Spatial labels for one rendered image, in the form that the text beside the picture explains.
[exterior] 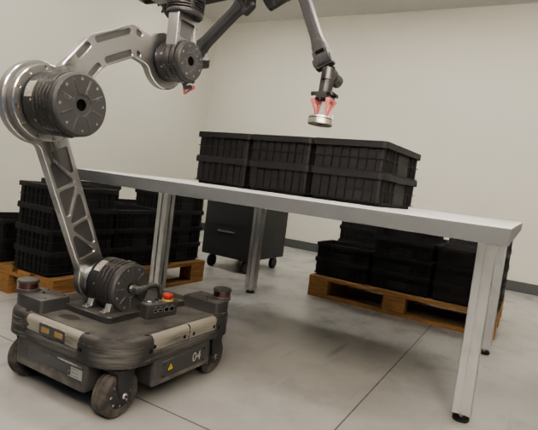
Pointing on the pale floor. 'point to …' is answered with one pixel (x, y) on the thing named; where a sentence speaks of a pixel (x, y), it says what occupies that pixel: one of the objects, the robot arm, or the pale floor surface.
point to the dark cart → (241, 233)
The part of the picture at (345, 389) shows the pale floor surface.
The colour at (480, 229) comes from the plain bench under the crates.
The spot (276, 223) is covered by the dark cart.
